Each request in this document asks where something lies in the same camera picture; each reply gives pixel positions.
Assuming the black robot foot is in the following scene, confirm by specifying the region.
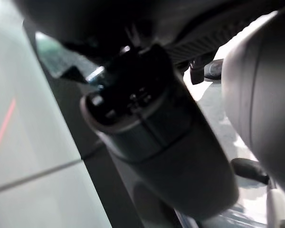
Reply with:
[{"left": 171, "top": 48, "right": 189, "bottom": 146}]
[
  {"left": 230, "top": 157, "right": 269, "bottom": 185},
  {"left": 189, "top": 58, "right": 225, "bottom": 86}
]

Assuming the black robot right foot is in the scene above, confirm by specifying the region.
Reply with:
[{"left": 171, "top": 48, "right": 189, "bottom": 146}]
[{"left": 189, "top": 58, "right": 225, "bottom": 86}]

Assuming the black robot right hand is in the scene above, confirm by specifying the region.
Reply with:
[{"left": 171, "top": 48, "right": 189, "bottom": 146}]
[{"left": 11, "top": 0, "right": 285, "bottom": 41}]

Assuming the silver robot leg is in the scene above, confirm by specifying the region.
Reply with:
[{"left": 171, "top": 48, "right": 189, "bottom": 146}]
[
  {"left": 222, "top": 10, "right": 285, "bottom": 190},
  {"left": 266, "top": 185, "right": 285, "bottom": 228}
]

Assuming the silver robot left leg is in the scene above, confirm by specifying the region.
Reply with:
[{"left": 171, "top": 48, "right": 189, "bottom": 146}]
[{"left": 266, "top": 185, "right": 285, "bottom": 228}]

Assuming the black robot left foot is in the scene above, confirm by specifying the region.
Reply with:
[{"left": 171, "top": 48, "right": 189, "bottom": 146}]
[{"left": 230, "top": 157, "right": 269, "bottom": 185}]

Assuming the silver robot right leg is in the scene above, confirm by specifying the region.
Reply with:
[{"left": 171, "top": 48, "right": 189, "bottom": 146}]
[{"left": 222, "top": 10, "right": 285, "bottom": 190}]

